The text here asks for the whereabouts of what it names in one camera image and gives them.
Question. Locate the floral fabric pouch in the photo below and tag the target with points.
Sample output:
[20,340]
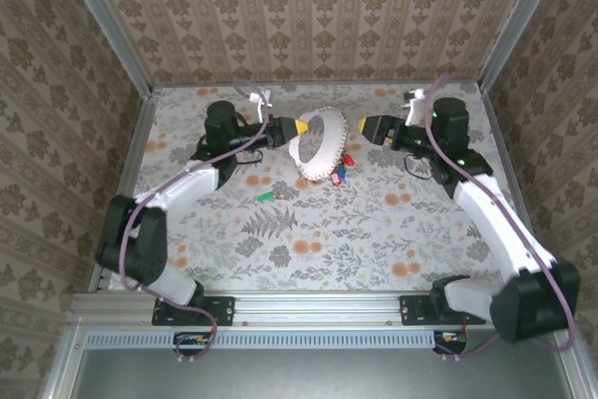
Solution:
[334,142]

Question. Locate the green key tag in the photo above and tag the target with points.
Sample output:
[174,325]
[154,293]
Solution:
[265,196]

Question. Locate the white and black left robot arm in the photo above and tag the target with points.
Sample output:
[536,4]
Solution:
[182,189]

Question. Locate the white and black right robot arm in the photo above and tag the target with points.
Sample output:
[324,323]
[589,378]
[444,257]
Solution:
[495,226]

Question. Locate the grey metal sheet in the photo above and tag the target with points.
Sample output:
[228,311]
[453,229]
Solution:
[303,375]

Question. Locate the aluminium table edge rail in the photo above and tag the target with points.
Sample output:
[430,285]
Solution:
[499,137]
[140,132]

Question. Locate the aluminium frame post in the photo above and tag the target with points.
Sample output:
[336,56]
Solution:
[106,20]
[519,20]

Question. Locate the wide aluminium mounting rail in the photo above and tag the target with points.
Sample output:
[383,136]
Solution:
[317,308]

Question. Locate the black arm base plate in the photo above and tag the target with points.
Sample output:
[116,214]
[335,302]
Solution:
[413,310]
[224,310]

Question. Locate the aluminium frame rail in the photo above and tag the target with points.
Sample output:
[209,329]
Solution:
[65,361]
[581,375]

